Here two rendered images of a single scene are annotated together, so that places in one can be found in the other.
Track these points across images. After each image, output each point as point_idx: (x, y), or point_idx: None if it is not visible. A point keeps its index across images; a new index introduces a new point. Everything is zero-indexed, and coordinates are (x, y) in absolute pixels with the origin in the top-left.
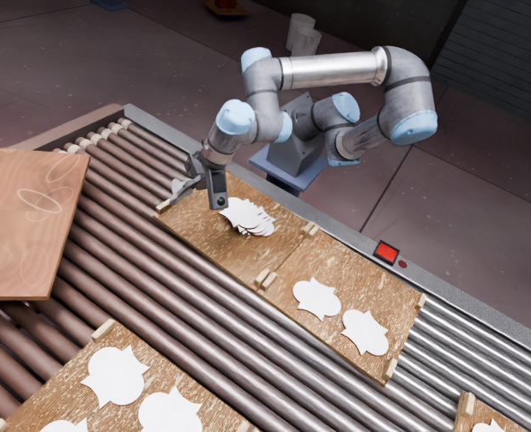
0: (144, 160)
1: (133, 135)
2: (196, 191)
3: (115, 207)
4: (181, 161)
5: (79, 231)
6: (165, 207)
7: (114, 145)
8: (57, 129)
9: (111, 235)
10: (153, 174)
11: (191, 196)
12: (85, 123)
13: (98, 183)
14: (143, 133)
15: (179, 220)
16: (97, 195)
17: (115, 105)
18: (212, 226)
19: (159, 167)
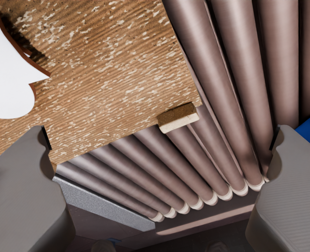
0: (157, 183)
1: (157, 208)
2: (95, 139)
3: (240, 127)
4: (104, 181)
5: None
6: (177, 114)
7: (183, 199)
8: (234, 214)
9: (288, 75)
10: (155, 168)
11: (109, 130)
12: (204, 220)
13: (231, 161)
14: (143, 211)
15: (157, 79)
16: (247, 147)
17: (163, 234)
18: (76, 39)
19: (141, 176)
